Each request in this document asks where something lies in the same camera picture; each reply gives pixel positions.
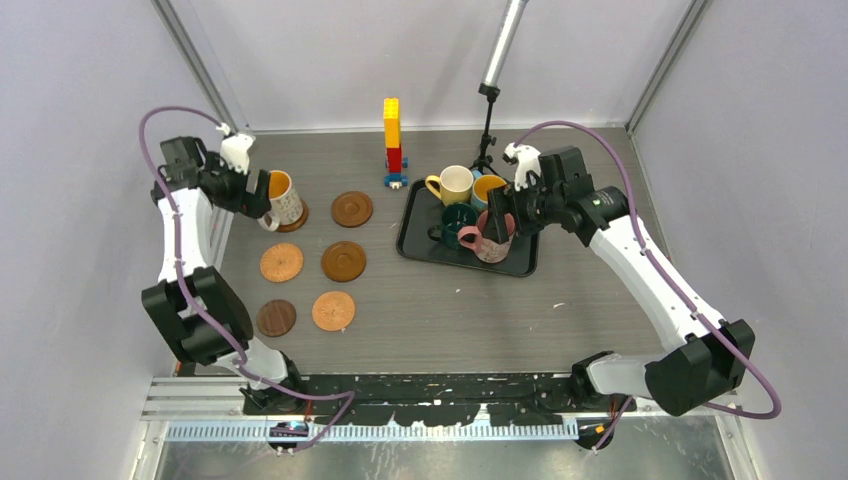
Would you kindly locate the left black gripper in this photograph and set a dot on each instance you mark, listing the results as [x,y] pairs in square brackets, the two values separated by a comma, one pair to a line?
[256,204]

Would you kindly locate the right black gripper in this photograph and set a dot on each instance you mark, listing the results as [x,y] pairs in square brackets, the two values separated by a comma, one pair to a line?
[505,200]

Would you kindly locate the floral white mug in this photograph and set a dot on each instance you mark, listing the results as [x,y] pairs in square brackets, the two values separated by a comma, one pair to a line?
[284,200]

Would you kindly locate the pink ghost mug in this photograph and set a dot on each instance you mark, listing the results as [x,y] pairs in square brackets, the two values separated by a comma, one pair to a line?
[486,250]

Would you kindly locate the dark green mug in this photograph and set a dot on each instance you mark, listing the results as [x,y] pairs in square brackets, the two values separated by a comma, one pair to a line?
[453,218]

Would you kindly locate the cream yellow mug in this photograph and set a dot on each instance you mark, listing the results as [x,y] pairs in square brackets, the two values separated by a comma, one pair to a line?
[452,185]

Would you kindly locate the rattan coaster front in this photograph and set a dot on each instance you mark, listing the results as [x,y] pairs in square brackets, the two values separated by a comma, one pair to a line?
[281,262]

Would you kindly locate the rattan coaster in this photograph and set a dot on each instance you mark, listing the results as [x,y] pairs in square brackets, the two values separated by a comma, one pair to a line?
[333,311]
[281,262]

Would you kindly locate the dark brown wooden coaster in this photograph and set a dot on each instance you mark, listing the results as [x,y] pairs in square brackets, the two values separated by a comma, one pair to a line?
[276,318]

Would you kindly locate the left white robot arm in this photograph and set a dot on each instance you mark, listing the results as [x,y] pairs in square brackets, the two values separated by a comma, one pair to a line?
[199,315]

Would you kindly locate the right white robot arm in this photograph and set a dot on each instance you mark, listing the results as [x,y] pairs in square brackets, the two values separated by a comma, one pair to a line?
[703,353]

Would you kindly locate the blue patterned mug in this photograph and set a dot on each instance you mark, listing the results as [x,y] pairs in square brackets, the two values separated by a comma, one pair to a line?
[480,188]

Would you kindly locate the black serving tray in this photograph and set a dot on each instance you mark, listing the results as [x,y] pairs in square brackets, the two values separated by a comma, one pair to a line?
[423,211]

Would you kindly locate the black tripod stand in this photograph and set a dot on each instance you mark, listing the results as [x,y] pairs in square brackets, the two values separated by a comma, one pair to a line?
[484,160]

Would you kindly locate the toy brick tower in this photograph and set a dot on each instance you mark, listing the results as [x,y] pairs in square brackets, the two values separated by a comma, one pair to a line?
[396,162]

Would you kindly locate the silver metal pole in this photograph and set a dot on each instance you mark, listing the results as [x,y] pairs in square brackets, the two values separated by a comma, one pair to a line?
[503,40]

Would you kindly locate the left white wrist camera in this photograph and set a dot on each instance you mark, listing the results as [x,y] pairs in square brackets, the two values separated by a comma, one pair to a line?
[234,150]

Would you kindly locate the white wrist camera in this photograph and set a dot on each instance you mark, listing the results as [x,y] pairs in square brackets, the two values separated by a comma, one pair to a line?
[234,150]
[525,158]

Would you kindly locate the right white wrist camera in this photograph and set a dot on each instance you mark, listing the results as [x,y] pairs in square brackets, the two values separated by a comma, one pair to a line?
[525,158]

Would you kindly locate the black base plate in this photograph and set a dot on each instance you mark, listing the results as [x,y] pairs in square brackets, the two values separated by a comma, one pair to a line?
[509,399]

